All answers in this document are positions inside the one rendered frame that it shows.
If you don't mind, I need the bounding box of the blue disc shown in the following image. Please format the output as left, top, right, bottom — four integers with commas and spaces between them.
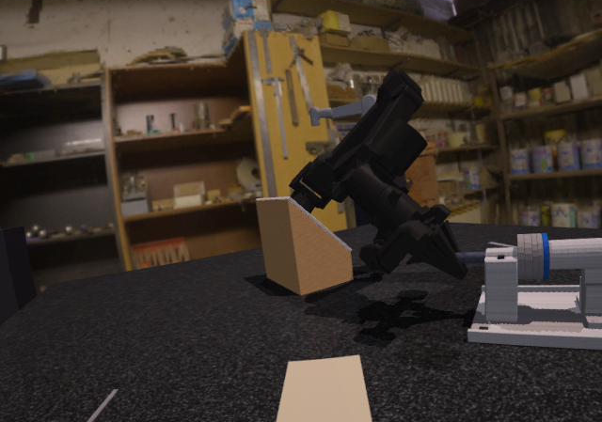
541, 233, 549, 280

